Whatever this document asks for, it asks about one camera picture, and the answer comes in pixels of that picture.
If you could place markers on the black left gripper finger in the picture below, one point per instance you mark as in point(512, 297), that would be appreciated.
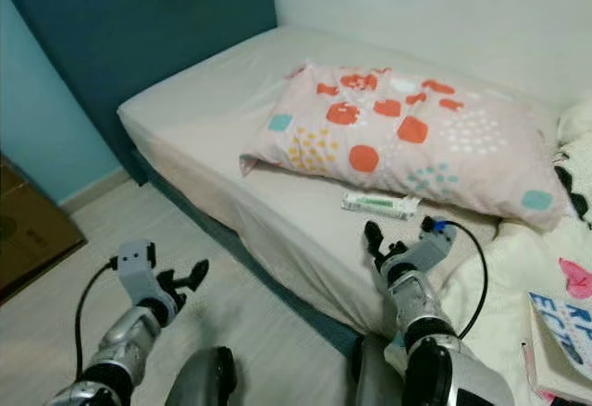
point(196, 274)
point(186, 293)

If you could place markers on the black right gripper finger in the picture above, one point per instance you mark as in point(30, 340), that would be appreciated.
point(375, 239)
point(396, 242)

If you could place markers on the white and green tube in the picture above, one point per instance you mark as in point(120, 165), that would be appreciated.
point(379, 205)

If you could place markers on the pink pillow with orange patches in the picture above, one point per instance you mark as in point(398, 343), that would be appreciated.
point(416, 138)

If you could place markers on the cream cartoon print blanket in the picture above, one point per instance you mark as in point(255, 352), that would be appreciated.
point(518, 267)

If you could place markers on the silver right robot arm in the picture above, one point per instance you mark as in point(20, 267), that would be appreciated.
point(421, 309)

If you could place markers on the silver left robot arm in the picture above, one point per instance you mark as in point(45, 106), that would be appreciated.
point(129, 350)

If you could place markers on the brown wooden nightstand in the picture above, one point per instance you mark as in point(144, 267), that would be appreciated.
point(37, 235)

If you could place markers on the beige sheeted bed mattress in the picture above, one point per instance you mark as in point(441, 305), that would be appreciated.
point(222, 115)

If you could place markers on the white book with blue letters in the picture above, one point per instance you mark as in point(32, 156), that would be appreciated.
point(564, 332)

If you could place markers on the dark blue padded headboard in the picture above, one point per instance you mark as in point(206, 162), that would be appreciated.
point(129, 36)

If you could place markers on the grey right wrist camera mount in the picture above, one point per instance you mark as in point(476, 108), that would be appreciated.
point(435, 247)

